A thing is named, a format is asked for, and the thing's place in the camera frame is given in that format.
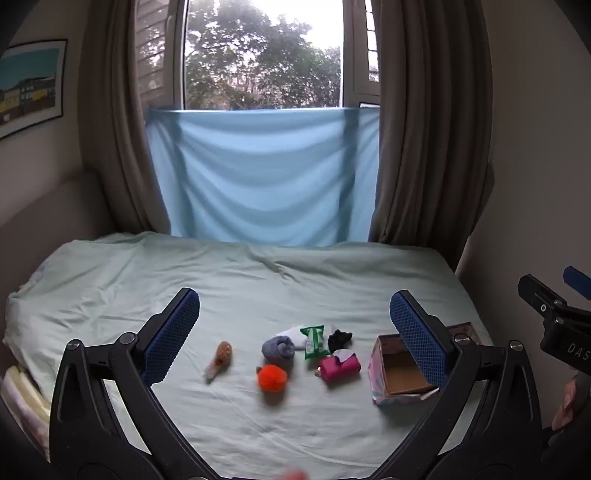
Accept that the white cloth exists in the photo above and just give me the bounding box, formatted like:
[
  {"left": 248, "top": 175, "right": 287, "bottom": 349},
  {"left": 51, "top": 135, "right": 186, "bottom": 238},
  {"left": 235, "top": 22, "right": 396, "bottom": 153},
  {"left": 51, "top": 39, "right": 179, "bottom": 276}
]
[{"left": 276, "top": 324, "right": 309, "bottom": 350}]

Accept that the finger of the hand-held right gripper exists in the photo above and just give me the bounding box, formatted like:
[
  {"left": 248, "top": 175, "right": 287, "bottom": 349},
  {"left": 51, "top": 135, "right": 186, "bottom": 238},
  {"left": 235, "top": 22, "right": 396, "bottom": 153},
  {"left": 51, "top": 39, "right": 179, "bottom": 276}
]
[
  {"left": 562, "top": 266, "right": 591, "bottom": 296},
  {"left": 517, "top": 274, "right": 568, "bottom": 320}
]

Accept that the orange pom-pom ball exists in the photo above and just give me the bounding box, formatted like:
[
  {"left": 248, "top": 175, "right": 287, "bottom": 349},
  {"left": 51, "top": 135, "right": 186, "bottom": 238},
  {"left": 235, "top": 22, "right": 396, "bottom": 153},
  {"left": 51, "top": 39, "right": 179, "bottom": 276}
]
[{"left": 256, "top": 364, "right": 289, "bottom": 393}]

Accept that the cardboard box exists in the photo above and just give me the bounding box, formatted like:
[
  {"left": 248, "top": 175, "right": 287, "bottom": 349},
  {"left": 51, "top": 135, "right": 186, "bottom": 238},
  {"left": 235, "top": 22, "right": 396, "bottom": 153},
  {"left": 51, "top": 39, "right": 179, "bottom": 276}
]
[{"left": 368, "top": 322, "right": 483, "bottom": 407}]

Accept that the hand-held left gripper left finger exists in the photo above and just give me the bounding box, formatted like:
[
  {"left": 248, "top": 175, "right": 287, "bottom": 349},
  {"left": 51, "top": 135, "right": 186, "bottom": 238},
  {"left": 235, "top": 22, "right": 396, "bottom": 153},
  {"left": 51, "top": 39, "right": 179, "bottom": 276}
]
[{"left": 48, "top": 287, "right": 209, "bottom": 472}]

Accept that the bed with pale green sheet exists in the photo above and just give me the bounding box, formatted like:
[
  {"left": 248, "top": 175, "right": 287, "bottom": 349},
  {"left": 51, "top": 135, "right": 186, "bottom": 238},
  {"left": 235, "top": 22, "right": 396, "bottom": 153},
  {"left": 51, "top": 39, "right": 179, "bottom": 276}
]
[{"left": 2, "top": 231, "right": 496, "bottom": 480}]

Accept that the light blue hanging cloth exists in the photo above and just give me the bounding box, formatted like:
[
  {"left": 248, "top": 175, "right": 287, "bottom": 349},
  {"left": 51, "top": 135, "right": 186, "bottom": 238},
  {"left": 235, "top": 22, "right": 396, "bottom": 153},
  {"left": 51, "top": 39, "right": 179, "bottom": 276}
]
[{"left": 144, "top": 106, "right": 382, "bottom": 248}]

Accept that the window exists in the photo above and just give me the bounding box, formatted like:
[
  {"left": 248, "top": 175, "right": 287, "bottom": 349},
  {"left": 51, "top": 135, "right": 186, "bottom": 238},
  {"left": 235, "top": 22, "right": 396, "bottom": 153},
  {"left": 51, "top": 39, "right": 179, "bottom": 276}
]
[{"left": 134, "top": 0, "right": 382, "bottom": 112}]

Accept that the grey sock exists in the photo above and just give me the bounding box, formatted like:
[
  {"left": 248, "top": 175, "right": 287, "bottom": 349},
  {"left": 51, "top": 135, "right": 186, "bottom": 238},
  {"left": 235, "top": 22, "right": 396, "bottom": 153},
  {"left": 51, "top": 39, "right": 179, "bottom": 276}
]
[{"left": 262, "top": 335, "right": 296, "bottom": 361}]

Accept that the brown plush toy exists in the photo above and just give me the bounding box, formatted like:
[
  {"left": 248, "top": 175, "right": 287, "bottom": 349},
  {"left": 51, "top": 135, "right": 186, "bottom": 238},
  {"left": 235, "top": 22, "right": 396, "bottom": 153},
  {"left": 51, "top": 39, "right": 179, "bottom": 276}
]
[{"left": 203, "top": 340, "right": 233, "bottom": 384}]

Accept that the pink tissue pouch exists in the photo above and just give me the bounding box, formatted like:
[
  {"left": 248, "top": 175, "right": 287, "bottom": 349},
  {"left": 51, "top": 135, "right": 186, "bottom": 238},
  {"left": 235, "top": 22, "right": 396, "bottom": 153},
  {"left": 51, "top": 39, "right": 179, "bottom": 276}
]
[{"left": 316, "top": 349, "right": 361, "bottom": 384}]

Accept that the brown left curtain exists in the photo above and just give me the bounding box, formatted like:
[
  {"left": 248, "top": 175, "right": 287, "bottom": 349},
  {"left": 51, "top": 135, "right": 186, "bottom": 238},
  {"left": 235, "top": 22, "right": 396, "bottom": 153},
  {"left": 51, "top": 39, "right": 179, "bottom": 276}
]
[{"left": 81, "top": 0, "right": 186, "bottom": 237}]

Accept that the brown right curtain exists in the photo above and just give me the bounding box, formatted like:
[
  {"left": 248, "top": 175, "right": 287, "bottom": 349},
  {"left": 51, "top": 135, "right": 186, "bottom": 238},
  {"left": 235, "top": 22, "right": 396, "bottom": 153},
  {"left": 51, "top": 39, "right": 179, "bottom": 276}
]
[{"left": 367, "top": 0, "right": 497, "bottom": 274}]

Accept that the black sock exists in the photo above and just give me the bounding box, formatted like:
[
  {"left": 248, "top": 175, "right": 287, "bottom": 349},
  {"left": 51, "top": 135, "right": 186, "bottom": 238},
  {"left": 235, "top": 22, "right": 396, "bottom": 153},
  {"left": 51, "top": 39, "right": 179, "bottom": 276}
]
[{"left": 328, "top": 329, "right": 354, "bottom": 355}]

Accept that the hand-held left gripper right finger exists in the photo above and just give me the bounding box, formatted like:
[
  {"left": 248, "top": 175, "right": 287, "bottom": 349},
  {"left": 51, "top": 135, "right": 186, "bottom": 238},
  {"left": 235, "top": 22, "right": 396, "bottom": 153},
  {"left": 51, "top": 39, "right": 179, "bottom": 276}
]
[{"left": 383, "top": 290, "right": 543, "bottom": 472}]

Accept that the brown curtain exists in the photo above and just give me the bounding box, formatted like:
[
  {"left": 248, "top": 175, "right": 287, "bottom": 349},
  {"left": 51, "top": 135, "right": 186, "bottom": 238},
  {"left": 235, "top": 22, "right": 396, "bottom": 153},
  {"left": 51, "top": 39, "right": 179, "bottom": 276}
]
[
  {"left": 367, "top": 0, "right": 497, "bottom": 274},
  {"left": 81, "top": 0, "right": 186, "bottom": 237}
]

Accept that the framed wall poster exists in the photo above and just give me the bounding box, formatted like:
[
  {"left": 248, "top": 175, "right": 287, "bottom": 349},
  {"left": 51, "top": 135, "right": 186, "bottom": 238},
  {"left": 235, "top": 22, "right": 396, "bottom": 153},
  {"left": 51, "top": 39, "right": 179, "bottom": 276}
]
[{"left": 0, "top": 39, "right": 69, "bottom": 140}]

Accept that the striped pillow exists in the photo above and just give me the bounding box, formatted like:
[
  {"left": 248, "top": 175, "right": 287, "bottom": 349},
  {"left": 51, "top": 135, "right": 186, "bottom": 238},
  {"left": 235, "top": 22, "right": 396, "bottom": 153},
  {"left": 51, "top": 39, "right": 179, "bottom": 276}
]
[{"left": 0, "top": 364, "right": 52, "bottom": 462}]

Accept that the person's right hand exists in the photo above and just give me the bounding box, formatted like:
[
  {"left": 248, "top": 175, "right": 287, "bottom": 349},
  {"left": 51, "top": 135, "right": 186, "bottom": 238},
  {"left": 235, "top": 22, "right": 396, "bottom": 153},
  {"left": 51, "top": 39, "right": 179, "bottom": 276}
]
[{"left": 551, "top": 373, "right": 591, "bottom": 432}]

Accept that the beige upholstered headboard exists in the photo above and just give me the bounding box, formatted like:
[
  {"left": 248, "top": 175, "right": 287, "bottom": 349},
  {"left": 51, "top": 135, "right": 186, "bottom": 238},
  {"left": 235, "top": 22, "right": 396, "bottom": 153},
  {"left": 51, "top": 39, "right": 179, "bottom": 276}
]
[{"left": 0, "top": 168, "right": 117, "bottom": 282}]

